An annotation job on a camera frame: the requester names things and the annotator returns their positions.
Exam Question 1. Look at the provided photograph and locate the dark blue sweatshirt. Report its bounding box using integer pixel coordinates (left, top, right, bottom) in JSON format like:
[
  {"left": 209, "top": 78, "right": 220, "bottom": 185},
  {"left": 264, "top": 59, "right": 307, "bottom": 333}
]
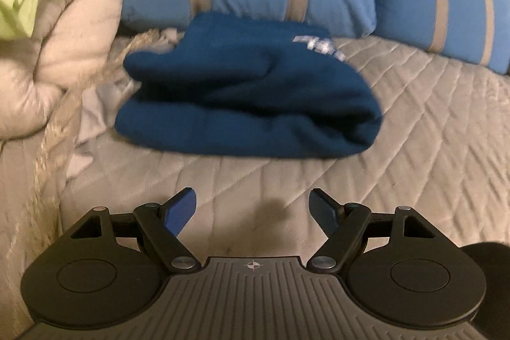
[{"left": 114, "top": 12, "right": 383, "bottom": 159}]

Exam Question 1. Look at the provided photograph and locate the quilted grey bed cover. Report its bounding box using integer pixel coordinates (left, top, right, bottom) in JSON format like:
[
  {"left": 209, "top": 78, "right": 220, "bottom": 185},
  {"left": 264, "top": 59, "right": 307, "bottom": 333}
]
[{"left": 1, "top": 37, "right": 509, "bottom": 339}]

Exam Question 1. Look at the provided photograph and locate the grey satin sheet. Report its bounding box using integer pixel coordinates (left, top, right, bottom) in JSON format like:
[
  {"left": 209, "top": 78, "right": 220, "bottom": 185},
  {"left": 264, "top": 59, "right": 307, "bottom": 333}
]
[{"left": 65, "top": 26, "right": 184, "bottom": 181}]

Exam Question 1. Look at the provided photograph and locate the white puffy duvet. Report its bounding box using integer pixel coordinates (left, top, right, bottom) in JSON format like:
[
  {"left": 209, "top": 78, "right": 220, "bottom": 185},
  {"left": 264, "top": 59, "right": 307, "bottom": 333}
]
[{"left": 1, "top": 0, "right": 123, "bottom": 140}]

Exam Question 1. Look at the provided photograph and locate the blue striped pillow right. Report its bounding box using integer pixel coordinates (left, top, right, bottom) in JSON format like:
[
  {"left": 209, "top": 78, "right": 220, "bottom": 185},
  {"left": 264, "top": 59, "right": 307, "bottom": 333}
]
[{"left": 374, "top": 0, "right": 509, "bottom": 74}]

